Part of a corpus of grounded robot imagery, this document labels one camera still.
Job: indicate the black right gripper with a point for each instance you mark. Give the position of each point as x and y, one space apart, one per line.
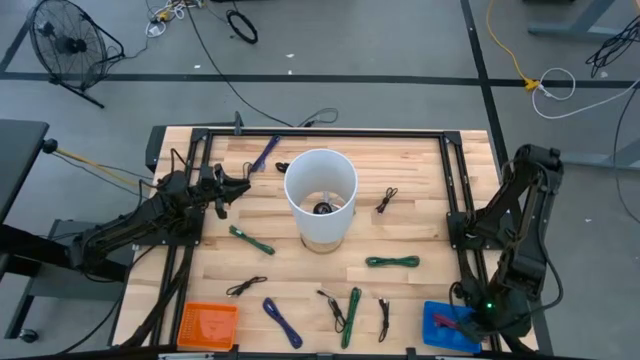
482 325

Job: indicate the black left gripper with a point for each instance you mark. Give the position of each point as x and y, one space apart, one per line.
210 187

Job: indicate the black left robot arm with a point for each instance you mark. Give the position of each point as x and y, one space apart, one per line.
125 225

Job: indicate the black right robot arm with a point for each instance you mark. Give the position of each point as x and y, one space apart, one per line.
525 200

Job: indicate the blue plastic bin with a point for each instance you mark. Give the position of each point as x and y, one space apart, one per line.
435 330

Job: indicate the black clamp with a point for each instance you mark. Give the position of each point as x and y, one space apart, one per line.
238 122

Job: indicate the orange plastic bin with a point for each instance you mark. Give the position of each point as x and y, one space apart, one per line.
207 325

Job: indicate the grey desk foot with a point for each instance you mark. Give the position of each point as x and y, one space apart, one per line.
595 160

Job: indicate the black desk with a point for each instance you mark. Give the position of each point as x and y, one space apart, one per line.
20 160

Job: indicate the black floor fan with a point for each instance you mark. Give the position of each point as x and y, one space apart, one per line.
67 45

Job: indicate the black caster wheel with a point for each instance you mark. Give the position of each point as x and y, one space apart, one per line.
29 335

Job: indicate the grey desk leg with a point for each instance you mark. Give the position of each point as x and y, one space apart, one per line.
575 27

